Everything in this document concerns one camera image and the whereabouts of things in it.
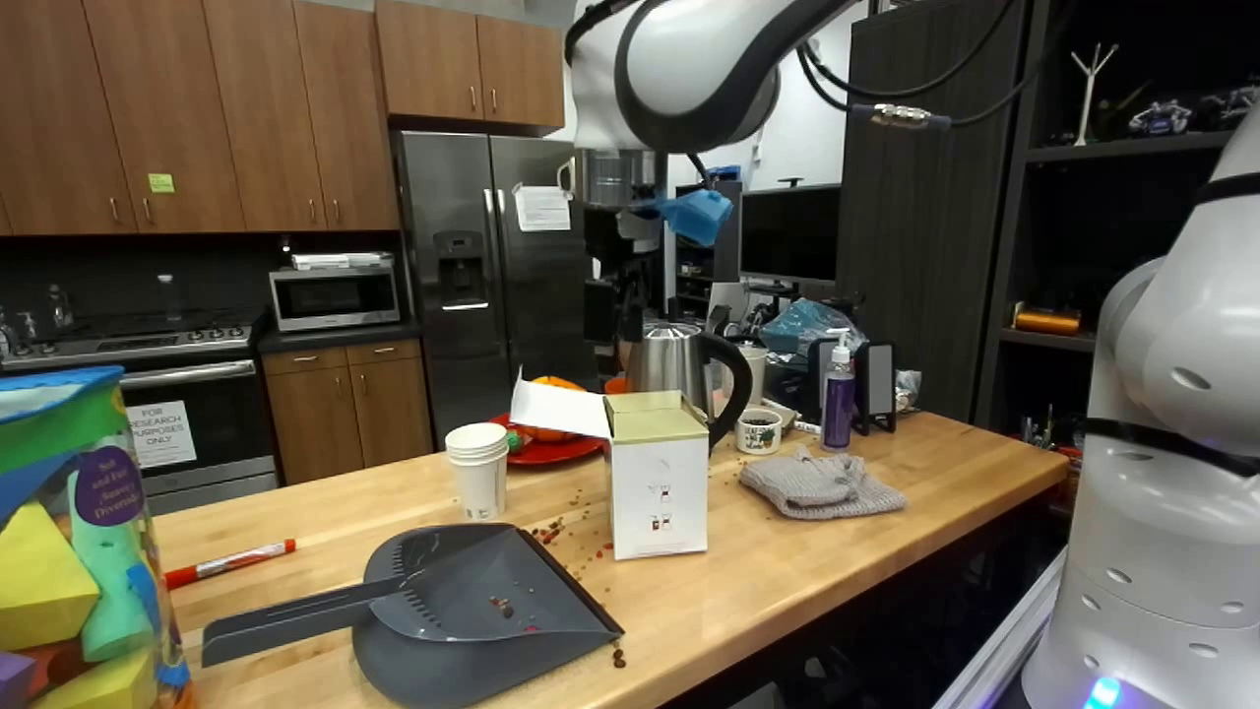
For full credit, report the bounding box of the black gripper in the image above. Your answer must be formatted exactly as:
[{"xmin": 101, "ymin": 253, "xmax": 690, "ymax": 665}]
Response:
[{"xmin": 596, "ymin": 204, "xmax": 677, "ymax": 341}]

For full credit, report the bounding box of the green and white cardboard box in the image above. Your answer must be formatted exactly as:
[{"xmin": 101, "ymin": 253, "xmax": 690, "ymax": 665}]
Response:
[{"xmin": 508, "ymin": 372, "xmax": 713, "ymax": 568}]

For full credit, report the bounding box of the white paper sheet on refrigerator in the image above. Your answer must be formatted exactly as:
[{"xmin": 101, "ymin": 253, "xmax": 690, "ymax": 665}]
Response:
[{"xmin": 508, "ymin": 180, "xmax": 580, "ymax": 236}]

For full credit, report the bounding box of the black steel refrigerator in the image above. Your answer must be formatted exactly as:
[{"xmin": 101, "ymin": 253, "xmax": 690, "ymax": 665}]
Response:
[{"xmin": 391, "ymin": 128, "xmax": 601, "ymax": 444}]

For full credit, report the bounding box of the teal crumpled bag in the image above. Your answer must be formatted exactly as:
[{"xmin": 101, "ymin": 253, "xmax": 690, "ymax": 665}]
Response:
[{"xmin": 760, "ymin": 297, "xmax": 858, "ymax": 359}]

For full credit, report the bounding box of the red plate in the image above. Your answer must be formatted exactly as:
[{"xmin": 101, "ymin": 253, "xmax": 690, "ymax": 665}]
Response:
[{"xmin": 494, "ymin": 413, "xmax": 610, "ymax": 472}]

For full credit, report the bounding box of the dark computer monitor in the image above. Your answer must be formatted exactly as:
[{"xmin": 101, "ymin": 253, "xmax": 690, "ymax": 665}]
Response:
[{"xmin": 739, "ymin": 180, "xmax": 844, "ymax": 285}]

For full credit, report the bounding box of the purple pump bottle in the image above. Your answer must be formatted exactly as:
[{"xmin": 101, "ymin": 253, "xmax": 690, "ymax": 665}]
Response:
[{"xmin": 820, "ymin": 330, "xmax": 864, "ymax": 452}]

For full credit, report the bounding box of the white paper cup stack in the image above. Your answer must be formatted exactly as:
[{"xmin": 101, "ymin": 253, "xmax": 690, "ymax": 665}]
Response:
[{"xmin": 442, "ymin": 423, "xmax": 512, "ymax": 523}]

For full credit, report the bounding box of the black upright device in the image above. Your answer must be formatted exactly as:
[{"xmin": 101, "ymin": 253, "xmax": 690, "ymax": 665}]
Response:
[{"xmin": 858, "ymin": 345, "xmax": 902, "ymax": 432}]

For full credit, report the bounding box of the grey knitted cloth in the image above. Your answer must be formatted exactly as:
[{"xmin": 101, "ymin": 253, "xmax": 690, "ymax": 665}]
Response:
[{"xmin": 738, "ymin": 450, "xmax": 908, "ymax": 523}]

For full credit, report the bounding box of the white tray on microwave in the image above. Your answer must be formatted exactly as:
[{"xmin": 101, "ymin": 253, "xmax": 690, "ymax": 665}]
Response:
[{"xmin": 288, "ymin": 247, "xmax": 398, "ymax": 275}]

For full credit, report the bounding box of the steel microwave oven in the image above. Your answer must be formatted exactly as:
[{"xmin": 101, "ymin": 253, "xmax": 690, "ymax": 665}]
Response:
[{"xmin": 265, "ymin": 264, "xmax": 407, "ymax": 337}]

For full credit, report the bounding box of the brown base cabinet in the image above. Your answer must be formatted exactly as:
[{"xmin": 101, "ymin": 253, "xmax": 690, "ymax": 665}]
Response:
[{"xmin": 257, "ymin": 337, "xmax": 437, "ymax": 489}]

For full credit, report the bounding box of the grey plastic dustpan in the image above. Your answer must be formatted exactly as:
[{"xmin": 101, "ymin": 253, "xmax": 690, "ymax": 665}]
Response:
[{"xmin": 198, "ymin": 523, "xmax": 625, "ymax": 709}]

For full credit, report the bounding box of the orange flat item on shelf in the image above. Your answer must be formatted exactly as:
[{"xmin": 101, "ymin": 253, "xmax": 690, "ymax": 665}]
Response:
[{"xmin": 1011, "ymin": 303, "xmax": 1087, "ymax": 337}]

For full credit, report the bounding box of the black shelf unit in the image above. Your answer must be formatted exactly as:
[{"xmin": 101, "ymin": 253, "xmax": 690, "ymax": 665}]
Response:
[{"xmin": 975, "ymin": 0, "xmax": 1260, "ymax": 450}]

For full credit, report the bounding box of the red marker pen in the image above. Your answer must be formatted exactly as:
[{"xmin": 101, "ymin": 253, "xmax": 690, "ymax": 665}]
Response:
[{"xmin": 163, "ymin": 538, "xmax": 301, "ymax": 597}]

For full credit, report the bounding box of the white paper sheet on stove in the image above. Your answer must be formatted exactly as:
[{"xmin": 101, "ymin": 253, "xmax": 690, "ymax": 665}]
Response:
[{"xmin": 122, "ymin": 397, "xmax": 202, "ymax": 472}]

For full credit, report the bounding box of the white branched stand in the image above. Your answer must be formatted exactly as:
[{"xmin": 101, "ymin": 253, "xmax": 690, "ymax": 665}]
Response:
[{"xmin": 1067, "ymin": 39, "xmax": 1121, "ymax": 149}]

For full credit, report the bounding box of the black kitchen stove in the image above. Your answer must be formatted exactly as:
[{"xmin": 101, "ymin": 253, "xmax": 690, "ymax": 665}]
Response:
[{"xmin": 0, "ymin": 318, "xmax": 284, "ymax": 519}]

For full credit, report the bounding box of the blue figure on shelf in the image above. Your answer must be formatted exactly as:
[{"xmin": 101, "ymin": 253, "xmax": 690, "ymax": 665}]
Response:
[{"xmin": 1128, "ymin": 94, "xmax": 1197, "ymax": 140}]

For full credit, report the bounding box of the jar of coloured foam blocks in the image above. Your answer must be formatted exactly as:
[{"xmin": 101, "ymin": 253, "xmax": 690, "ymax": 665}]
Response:
[{"xmin": 0, "ymin": 363, "xmax": 194, "ymax": 709}]

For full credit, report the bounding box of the steel kettle with black handle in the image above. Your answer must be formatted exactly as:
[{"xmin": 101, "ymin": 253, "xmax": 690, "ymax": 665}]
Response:
[{"xmin": 624, "ymin": 325, "xmax": 760, "ymax": 452}]

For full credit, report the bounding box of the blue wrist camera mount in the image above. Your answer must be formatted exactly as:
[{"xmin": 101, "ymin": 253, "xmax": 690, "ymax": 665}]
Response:
[{"xmin": 651, "ymin": 186, "xmax": 738, "ymax": 253}]

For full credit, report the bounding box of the small brown wall cabinet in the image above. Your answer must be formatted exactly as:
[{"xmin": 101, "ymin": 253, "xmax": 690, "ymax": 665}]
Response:
[{"xmin": 374, "ymin": 0, "xmax": 571, "ymax": 133}]

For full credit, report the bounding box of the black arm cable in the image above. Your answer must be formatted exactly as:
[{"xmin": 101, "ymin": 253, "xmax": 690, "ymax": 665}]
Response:
[{"xmin": 795, "ymin": 0, "xmax": 1057, "ymax": 133}]

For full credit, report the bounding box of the wide brown wall cabinet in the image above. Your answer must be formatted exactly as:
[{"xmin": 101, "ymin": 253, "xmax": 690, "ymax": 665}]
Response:
[{"xmin": 0, "ymin": 0, "xmax": 402, "ymax": 242}]

